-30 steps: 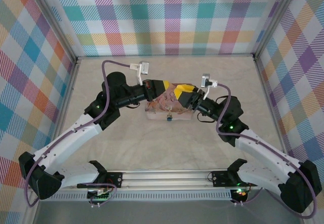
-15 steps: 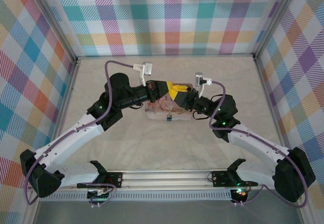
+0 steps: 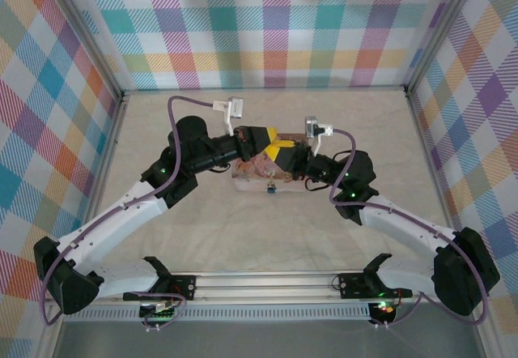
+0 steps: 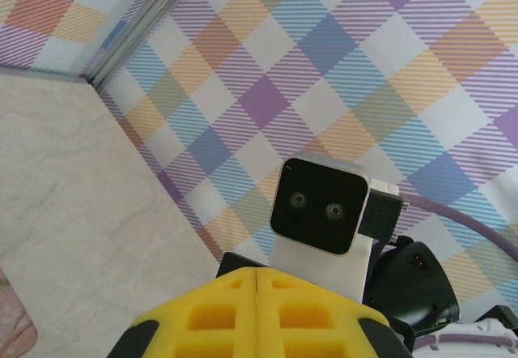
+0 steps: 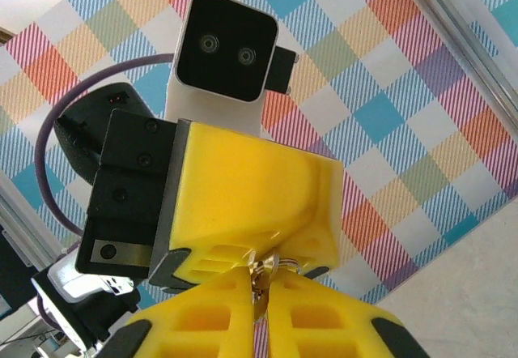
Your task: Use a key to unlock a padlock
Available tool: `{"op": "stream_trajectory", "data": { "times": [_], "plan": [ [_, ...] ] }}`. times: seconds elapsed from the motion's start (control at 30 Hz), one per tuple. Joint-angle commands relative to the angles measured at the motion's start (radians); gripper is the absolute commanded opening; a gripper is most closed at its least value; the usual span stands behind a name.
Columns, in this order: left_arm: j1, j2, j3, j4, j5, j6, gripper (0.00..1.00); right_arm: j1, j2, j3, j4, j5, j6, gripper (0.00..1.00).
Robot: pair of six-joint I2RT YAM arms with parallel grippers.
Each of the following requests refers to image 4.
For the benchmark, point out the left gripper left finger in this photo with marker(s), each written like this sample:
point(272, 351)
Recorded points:
point(194, 325)

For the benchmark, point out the pink decorated tin box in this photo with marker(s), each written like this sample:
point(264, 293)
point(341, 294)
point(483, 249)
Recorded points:
point(16, 325)

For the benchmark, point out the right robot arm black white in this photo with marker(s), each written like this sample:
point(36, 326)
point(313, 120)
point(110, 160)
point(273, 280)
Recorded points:
point(485, 325)

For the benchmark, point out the aluminium corner frame post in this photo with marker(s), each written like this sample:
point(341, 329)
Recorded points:
point(137, 26)

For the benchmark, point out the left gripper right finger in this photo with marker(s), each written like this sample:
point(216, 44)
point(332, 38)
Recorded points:
point(323, 325)

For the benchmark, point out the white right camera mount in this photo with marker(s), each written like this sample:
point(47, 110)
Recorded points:
point(323, 271)

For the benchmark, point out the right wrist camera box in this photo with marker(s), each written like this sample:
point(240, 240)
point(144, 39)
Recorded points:
point(319, 204)

